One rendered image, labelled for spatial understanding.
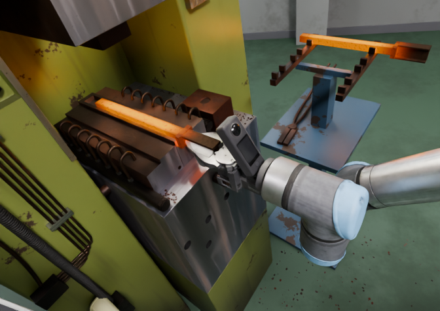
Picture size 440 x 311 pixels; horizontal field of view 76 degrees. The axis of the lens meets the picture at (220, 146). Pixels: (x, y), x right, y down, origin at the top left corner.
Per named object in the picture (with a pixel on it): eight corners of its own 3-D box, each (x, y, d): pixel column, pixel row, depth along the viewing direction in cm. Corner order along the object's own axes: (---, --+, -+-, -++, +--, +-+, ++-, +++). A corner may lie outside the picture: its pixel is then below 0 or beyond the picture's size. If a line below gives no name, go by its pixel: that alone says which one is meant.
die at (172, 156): (209, 141, 75) (201, 116, 69) (156, 195, 65) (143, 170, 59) (115, 105, 97) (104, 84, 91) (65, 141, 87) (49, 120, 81)
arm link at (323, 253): (356, 236, 61) (366, 204, 53) (332, 280, 56) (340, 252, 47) (315, 215, 67) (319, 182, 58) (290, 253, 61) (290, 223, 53)
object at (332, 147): (380, 107, 111) (381, 103, 109) (338, 175, 91) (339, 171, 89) (308, 91, 127) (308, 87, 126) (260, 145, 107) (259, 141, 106)
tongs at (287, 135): (328, 64, 137) (328, 62, 136) (336, 65, 134) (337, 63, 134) (276, 143, 103) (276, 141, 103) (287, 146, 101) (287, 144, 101)
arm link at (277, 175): (280, 188, 47) (305, 151, 52) (255, 177, 49) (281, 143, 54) (281, 217, 53) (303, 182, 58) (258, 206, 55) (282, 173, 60)
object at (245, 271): (273, 260, 141) (267, 207, 109) (230, 334, 121) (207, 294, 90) (190, 212, 170) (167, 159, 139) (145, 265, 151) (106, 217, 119)
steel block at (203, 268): (266, 206, 109) (256, 115, 79) (207, 294, 89) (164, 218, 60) (167, 159, 139) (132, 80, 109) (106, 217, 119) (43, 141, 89)
